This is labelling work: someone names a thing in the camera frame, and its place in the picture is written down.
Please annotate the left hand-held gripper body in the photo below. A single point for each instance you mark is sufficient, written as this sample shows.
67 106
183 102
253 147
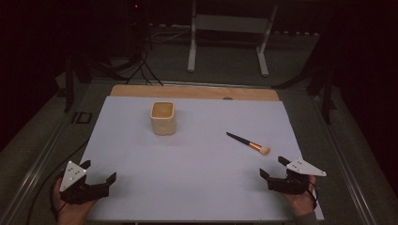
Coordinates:
75 190

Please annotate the black tripod stand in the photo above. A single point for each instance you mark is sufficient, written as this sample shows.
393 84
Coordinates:
142 67

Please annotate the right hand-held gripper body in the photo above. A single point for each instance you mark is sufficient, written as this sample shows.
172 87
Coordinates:
287 184

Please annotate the pale grey table sheet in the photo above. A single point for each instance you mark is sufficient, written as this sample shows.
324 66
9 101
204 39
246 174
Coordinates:
194 175

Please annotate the black makeup brush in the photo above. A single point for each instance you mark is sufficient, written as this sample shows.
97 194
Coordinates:
247 142

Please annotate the beige square holder cup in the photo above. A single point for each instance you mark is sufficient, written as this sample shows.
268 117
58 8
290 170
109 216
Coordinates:
163 125

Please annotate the person's right hand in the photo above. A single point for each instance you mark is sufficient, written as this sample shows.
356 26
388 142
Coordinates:
302 203

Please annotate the wooden table board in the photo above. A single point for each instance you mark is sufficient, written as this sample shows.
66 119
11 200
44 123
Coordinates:
194 92

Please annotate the person's left hand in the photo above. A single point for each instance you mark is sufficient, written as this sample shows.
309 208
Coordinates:
72 214

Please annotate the white metal stand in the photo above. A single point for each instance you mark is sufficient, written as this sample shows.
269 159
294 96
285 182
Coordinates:
231 23

